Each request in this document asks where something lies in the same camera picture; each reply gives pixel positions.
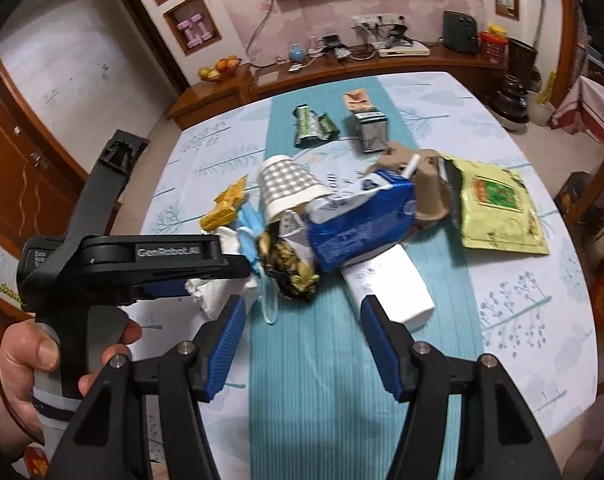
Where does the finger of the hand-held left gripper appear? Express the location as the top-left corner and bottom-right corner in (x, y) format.
(131, 254), (253, 287)
(132, 279), (189, 302)

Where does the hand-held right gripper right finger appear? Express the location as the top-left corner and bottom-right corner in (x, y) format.
(359, 294), (562, 480)

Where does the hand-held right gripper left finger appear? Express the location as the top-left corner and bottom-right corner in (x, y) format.
(44, 294), (247, 480)

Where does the white tissue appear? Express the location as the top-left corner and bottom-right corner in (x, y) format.
(184, 225), (260, 321)

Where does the yellow snack packet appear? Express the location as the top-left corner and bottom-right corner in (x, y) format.
(200, 176), (255, 233)

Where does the grey checked paper cup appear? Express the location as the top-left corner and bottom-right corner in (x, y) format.
(258, 155), (331, 223)

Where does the person's left hand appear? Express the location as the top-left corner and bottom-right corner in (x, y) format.
(0, 317), (143, 448)

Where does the blue face mask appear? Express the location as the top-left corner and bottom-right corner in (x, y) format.
(234, 205), (283, 325)

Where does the white cardboard box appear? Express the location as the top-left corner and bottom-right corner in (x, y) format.
(340, 246), (436, 333)

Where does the teal white printed tablecloth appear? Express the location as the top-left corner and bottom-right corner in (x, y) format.
(141, 71), (598, 480)

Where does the dark patterned snack bag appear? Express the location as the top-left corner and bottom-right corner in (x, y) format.
(258, 210), (323, 303)

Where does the blue white plastic bag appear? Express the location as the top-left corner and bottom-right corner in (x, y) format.
(307, 167), (417, 273)

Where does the brown wooden door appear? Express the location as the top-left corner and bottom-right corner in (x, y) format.
(0, 52), (120, 261)

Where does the brown paper egg tray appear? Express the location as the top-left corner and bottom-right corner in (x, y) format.
(377, 144), (465, 223)

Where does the wooden television cabinet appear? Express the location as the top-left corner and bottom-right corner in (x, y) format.
(168, 42), (507, 131)

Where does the dark green snack wrapper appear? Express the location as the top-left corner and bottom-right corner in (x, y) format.
(293, 104), (341, 149)

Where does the yellow green foil bag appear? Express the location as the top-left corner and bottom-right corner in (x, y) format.
(439, 156), (551, 257)

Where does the grey green carton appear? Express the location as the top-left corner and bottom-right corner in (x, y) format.
(354, 110), (389, 155)

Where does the brown paper packet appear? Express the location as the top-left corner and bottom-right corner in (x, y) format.
(343, 89), (377, 116)

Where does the brown ceramic jar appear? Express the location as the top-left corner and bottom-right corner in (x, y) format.
(492, 75), (530, 131)

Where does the white bucket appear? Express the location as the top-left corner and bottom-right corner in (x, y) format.
(526, 91), (557, 127)

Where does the white set-top box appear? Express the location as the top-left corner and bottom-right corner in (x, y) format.
(377, 40), (431, 58)

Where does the dark patterned bin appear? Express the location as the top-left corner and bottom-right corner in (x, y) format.
(506, 39), (538, 83)

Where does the dark air fryer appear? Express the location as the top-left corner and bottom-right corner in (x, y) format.
(443, 11), (480, 53)

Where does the pink white tablecloth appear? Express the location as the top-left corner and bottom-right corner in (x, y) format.
(554, 75), (604, 136)

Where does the long grey stick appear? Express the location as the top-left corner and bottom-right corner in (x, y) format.
(533, 0), (548, 46)

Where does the wire fruit basket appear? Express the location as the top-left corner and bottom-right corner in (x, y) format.
(198, 56), (243, 82)

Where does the white wall socket strip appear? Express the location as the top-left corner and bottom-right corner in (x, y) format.
(353, 12), (403, 28)

